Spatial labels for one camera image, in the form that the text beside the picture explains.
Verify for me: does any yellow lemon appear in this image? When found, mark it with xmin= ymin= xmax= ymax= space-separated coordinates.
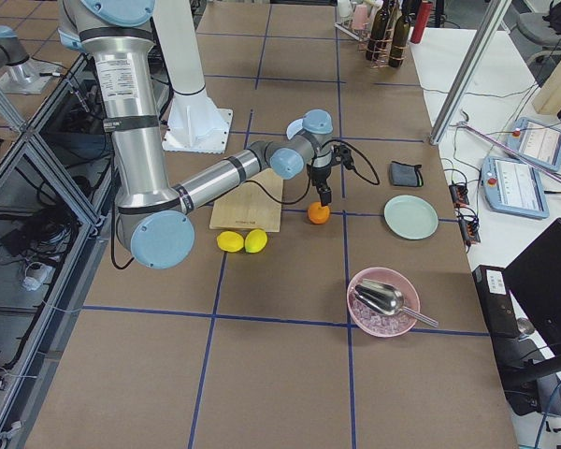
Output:
xmin=216 ymin=231 xmax=244 ymax=253
xmin=244 ymin=229 xmax=268 ymax=253

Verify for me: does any light blue plate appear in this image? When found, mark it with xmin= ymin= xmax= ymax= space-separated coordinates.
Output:
xmin=286 ymin=118 xmax=303 ymax=139

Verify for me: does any metal scoop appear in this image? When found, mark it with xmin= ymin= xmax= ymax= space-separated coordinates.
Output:
xmin=354 ymin=279 xmax=439 ymax=328

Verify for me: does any pink cup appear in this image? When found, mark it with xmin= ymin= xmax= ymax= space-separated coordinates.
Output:
xmin=352 ymin=4 xmax=368 ymax=32

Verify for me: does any blue teach pendant near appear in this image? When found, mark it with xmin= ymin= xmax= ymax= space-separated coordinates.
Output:
xmin=481 ymin=156 xmax=549 ymax=220

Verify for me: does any black monitor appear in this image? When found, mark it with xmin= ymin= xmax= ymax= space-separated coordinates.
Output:
xmin=501 ymin=218 xmax=561 ymax=388

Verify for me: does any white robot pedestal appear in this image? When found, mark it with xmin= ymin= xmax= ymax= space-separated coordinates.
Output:
xmin=152 ymin=0 xmax=233 ymax=154

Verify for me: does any aluminium frame post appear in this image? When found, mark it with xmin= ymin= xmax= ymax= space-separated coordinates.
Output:
xmin=429 ymin=0 xmax=511 ymax=145

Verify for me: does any reacher grabber stick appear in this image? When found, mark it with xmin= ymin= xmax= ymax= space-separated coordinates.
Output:
xmin=455 ymin=121 xmax=561 ymax=184

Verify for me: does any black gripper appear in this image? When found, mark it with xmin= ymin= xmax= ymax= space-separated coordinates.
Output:
xmin=310 ymin=165 xmax=332 ymax=205

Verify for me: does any blue teach pendant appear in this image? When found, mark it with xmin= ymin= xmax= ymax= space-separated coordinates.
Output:
xmin=481 ymin=156 xmax=549 ymax=220
xmin=507 ymin=117 xmax=561 ymax=172

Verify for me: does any wooden cutting board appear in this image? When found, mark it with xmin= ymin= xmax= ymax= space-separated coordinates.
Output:
xmin=209 ymin=169 xmax=283 ymax=232

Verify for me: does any pink bowl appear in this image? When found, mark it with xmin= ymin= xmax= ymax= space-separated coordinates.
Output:
xmin=347 ymin=267 xmax=420 ymax=338

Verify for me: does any copper wire bottle rack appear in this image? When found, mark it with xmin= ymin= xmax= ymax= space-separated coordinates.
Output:
xmin=367 ymin=37 xmax=409 ymax=69

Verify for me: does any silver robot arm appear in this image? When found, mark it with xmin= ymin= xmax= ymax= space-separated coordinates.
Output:
xmin=59 ymin=1 xmax=334 ymax=269

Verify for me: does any yellow lemon upper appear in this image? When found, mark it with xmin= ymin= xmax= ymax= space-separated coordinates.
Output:
xmin=244 ymin=229 xmax=268 ymax=253

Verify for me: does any dark green wine bottle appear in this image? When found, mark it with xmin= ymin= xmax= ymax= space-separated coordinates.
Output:
xmin=366 ymin=0 xmax=390 ymax=61

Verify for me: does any grey folded cloth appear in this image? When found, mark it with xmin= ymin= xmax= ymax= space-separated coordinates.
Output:
xmin=389 ymin=161 xmax=424 ymax=187

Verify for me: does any red cylinder bottle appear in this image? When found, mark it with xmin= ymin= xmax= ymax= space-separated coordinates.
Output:
xmin=410 ymin=1 xmax=434 ymax=44

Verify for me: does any blue teach pendant far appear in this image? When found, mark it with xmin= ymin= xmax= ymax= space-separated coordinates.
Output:
xmin=507 ymin=117 xmax=561 ymax=172

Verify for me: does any orange fruit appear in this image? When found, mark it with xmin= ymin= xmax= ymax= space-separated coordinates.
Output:
xmin=307 ymin=202 xmax=331 ymax=225

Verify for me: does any light green plate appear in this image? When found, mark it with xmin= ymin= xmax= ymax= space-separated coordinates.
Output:
xmin=383 ymin=195 xmax=439 ymax=240

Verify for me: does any yellow lemon lower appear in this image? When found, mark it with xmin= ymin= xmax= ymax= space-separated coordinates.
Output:
xmin=216 ymin=231 xmax=244 ymax=253

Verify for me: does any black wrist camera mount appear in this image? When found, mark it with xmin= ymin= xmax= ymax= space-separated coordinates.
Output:
xmin=331 ymin=143 xmax=356 ymax=172

